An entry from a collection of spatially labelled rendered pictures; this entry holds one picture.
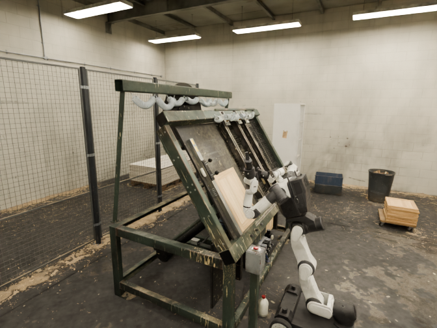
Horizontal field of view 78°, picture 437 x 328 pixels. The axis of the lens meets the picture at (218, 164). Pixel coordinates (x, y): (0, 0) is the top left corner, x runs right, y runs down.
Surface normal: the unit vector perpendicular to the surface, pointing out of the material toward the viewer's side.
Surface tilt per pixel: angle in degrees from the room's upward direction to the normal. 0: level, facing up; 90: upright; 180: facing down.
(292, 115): 90
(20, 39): 90
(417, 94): 90
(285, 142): 90
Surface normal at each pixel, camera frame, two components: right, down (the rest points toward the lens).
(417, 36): -0.45, 0.18
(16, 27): 0.89, 0.11
